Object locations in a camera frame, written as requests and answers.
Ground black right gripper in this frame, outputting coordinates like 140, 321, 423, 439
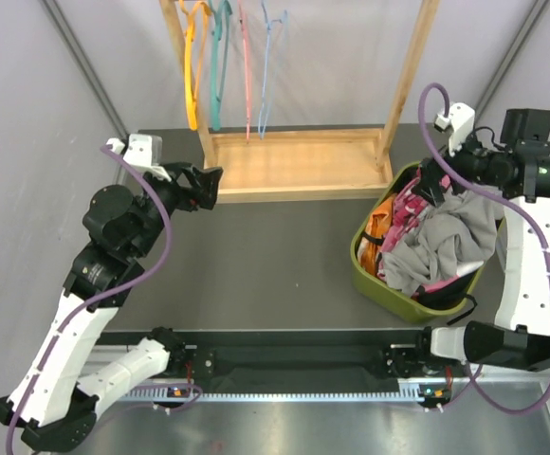
412, 122, 510, 207

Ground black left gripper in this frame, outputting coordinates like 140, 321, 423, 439
132, 160, 222, 259

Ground pink camouflage trousers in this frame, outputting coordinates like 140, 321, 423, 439
377, 172, 484, 297

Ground grey trousers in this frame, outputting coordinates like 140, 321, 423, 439
379, 191, 503, 297

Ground yellow plastic hanger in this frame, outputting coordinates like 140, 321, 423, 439
179, 1, 212, 131

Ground teal plastic hanger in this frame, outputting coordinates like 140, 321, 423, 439
208, 0, 232, 131

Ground orange patterned trousers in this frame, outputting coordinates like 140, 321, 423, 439
356, 193, 396, 276

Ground pink wire hanger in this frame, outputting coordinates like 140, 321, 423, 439
237, 0, 252, 141

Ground blue wire hanger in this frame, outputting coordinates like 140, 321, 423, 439
257, 1, 288, 140

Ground black trousers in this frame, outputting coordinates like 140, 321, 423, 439
414, 274, 478, 326

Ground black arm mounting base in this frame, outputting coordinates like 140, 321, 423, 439
99, 327, 487, 383

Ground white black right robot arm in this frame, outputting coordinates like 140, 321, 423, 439
413, 102, 550, 375

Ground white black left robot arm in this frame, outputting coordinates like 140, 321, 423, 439
0, 162, 224, 453

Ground wooden clothes rack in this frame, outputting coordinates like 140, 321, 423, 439
160, 1, 439, 203

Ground olive green plastic basket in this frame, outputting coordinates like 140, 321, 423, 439
350, 164, 488, 324

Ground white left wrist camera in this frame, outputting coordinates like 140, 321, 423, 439
105, 133, 172, 182

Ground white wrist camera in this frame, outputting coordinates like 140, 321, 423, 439
105, 133, 172, 182
433, 102, 475, 156

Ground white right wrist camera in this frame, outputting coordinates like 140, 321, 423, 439
433, 102, 475, 156

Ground slotted grey cable duct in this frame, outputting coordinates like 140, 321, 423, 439
120, 378, 447, 404

